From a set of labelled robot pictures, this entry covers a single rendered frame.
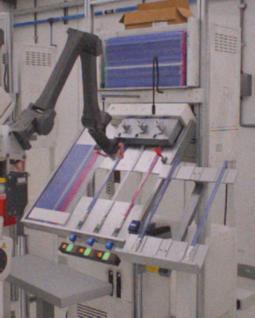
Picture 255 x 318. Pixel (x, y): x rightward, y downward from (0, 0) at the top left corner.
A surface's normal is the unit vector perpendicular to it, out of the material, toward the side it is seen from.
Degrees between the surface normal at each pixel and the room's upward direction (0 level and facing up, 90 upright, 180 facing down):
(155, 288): 90
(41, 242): 90
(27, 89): 90
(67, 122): 90
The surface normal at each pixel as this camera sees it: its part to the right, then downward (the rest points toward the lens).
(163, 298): -0.63, 0.06
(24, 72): 0.77, 0.05
